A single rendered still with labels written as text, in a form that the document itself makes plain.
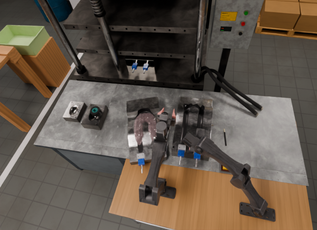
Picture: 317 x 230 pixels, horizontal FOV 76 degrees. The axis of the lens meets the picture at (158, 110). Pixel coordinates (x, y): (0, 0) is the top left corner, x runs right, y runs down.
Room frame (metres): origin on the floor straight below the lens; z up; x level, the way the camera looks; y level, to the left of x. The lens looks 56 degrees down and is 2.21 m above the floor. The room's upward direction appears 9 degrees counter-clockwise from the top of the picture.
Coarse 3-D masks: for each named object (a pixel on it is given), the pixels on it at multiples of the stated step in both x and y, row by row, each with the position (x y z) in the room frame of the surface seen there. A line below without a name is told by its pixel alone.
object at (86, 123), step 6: (90, 108) 1.05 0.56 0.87; (102, 108) 1.03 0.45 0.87; (90, 114) 1.00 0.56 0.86; (102, 114) 0.97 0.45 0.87; (84, 120) 0.94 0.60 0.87; (90, 120) 0.93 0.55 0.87; (96, 120) 0.92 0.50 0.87; (102, 120) 0.93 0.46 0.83; (84, 126) 0.91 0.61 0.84; (90, 126) 0.89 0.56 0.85; (96, 126) 0.87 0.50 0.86
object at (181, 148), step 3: (180, 147) 0.56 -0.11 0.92; (183, 147) 0.55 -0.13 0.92; (180, 150) 0.54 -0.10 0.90; (183, 150) 0.54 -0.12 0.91; (180, 153) 0.52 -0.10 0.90; (183, 153) 0.51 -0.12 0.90; (180, 156) 0.50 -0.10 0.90; (183, 156) 0.50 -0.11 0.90; (180, 159) 0.48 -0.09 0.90; (180, 162) 0.46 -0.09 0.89
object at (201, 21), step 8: (40, 0) 1.58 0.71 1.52; (200, 0) 1.23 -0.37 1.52; (208, 0) 1.23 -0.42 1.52; (48, 8) 1.59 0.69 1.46; (200, 8) 1.23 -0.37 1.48; (48, 16) 1.58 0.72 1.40; (200, 16) 1.22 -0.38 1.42; (56, 24) 1.59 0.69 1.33; (200, 24) 1.22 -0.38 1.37; (56, 32) 1.59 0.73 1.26; (64, 32) 1.62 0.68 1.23; (200, 32) 1.22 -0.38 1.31; (64, 40) 1.58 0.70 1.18; (200, 40) 1.22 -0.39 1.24; (72, 48) 1.61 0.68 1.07; (200, 48) 1.22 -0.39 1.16; (72, 56) 1.58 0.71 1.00; (200, 56) 1.22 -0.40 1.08; (80, 64) 1.60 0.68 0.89; (200, 64) 1.22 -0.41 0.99; (80, 72) 1.57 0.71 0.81; (192, 80) 1.23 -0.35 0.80; (200, 80) 1.22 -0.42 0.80
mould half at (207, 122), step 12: (180, 108) 0.86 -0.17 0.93; (192, 108) 0.84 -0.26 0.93; (180, 120) 0.77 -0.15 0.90; (192, 120) 0.75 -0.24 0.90; (204, 120) 0.74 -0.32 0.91; (180, 132) 0.69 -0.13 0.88; (192, 132) 0.67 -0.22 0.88; (204, 132) 0.65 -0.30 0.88; (180, 144) 0.59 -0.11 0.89; (192, 156) 0.51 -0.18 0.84; (204, 156) 0.48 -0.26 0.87
